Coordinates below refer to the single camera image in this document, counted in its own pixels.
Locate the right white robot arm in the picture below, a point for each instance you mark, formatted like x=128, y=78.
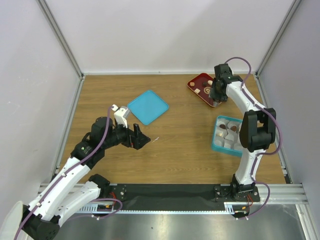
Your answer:
x=257, y=132

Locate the blue chocolate box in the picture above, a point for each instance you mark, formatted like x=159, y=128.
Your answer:
x=230, y=142

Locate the red tray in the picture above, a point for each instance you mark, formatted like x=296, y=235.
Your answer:
x=204, y=90

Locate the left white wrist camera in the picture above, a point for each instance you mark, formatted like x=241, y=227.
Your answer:
x=121, y=114

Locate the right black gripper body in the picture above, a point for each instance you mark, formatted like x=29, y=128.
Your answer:
x=215, y=94

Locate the blue box lid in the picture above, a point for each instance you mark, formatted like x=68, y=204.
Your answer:
x=147, y=107

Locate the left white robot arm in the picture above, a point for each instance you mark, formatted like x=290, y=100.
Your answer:
x=43, y=217

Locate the slotted cable duct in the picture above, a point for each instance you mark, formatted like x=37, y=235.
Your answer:
x=97, y=208

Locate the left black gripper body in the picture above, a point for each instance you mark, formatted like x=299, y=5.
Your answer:
x=120, y=135

